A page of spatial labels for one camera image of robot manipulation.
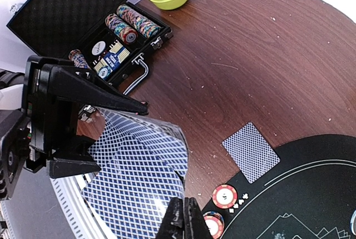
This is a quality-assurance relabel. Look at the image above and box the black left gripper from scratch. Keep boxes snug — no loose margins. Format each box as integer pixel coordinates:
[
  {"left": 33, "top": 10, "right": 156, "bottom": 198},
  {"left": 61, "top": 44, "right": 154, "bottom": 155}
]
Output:
[{"left": 1, "top": 56, "right": 148, "bottom": 200}]

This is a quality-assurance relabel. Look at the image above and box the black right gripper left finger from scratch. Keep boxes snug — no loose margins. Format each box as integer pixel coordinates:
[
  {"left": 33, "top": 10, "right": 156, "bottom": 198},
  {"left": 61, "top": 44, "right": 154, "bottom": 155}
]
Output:
[{"left": 155, "top": 197, "right": 184, "bottom": 239}]

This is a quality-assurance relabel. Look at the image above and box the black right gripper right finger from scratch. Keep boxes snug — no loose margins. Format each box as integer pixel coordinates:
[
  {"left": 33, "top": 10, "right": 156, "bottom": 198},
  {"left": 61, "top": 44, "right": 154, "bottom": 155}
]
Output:
[{"left": 183, "top": 197, "right": 212, "bottom": 239}]

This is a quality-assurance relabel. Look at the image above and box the red poker chip stack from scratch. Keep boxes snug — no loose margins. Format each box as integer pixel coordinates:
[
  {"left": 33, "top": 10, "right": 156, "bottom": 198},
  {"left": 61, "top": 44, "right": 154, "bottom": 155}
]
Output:
[{"left": 212, "top": 184, "right": 238, "bottom": 209}]

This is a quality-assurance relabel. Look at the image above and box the blue playing card deck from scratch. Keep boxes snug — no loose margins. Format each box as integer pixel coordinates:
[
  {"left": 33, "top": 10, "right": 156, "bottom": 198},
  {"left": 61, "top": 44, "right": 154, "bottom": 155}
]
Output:
[{"left": 81, "top": 108, "right": 189, "bottom": 238}]

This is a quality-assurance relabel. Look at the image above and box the single blue playing card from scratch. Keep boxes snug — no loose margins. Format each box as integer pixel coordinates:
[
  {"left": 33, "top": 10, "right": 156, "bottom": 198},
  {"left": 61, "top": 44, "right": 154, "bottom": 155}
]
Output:
[{"left": 222, "top": 122, "right": 280, "bottom": 184}]

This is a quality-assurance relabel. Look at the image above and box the black poker chip case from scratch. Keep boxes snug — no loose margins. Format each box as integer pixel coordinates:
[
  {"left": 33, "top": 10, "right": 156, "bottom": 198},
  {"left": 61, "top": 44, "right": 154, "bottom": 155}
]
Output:
[{"left": 7, "top": 0, "right": 172, "bottom": 87}]

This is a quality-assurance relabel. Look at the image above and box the round black poker mat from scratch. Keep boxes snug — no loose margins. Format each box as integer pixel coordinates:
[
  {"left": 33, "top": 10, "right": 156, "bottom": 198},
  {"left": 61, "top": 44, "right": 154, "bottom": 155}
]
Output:
[{"left": 204, "top": 134, "right": 355, "bottom": 238}]

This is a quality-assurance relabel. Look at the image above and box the aluminium front rail base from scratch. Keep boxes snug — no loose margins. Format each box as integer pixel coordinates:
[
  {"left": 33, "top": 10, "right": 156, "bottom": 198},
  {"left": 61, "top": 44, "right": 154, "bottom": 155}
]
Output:
[{"left": 1, "top": 171, "right": 115, "bottom": 238}]

